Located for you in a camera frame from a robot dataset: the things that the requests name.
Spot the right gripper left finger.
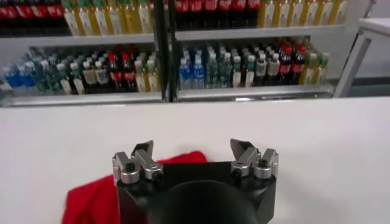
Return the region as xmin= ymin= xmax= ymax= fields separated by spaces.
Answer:
xmin=112 ymin=139 xmax=165 ymax=185

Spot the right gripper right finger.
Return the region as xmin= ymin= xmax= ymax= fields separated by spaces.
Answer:
xmin=230 ymin=138 xmax=280 ymax=180

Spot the red t-shirt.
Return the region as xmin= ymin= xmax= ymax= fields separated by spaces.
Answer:
xmin=62 ymin=150 xmax=208 ymax=224

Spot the small yellow drink bottle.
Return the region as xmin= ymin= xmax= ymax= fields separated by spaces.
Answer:
xmin=133 ymin=60 xmax=147 ymax=93
xmin=301 ymin=53 xmax=317 ymax=85
xmin=146 ymin=59 xmax=161 ymax=92
xmin=315 ymin=52 xmax=331 ymax=85

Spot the small dark bottle white label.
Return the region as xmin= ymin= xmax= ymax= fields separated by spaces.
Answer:
xmin=82 ymin=60 xmax=98 ymax=94
xmin=267 ymin=53 xmax=281 ymax=86
xmin=232 ymin=55 xmax=244 ymax=88
xmin=244 ymin=54 xmax=257 ymax=88
xmin=94 ymin=60 xmax=110 ymax=93
xmin=255 ymin=54 xmax=268 ymax=86
xmin=69 ymin=62 xmax=86 ymax=95
xmin=56 ymin=63 xmax=73 ymax=96

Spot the small red cap cola bottle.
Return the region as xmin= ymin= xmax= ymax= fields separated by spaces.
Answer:
xmin=121 ymin=52 xmax=137 ymax=93
xmin=107 ymin=53 xmax=123 ymax=93
xmin=278 ymin=46 xmax=293 ymax=85
xmin=291 ymin=44 xmax=307 ymax=85

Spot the small clear water bottle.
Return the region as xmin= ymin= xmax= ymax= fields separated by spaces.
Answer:
xmin=35 ymin=60 xmax=51 ymax=92
xmin=219 ymin=52 xmax=233 ymax=88
xmin=48 ymin=60 xmax=62 ymax=92
xmin=206 ymin=54 xmax=219 ymax=89

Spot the small blue water bottle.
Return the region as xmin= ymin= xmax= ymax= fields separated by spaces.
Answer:
xmin=191 ymin=57 xmax=206 ymax=89
xmin=179 ymin=57 xmax=192 ymax=90
xmin=2 ymin=65 xmax=22 ymax=92
xmin=18 ymin=62 xmax=37 ymax=91

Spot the glass beverage cooler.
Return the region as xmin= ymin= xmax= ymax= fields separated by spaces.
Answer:
xmin=0 ymin=0 xmax=168 ymax=108
xmin=166 ymin=0 xmax=376 ymax=103

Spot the white metal side table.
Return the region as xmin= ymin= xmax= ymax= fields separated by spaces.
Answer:
xmin=333 ymin=17 xmax=390 ymax=98

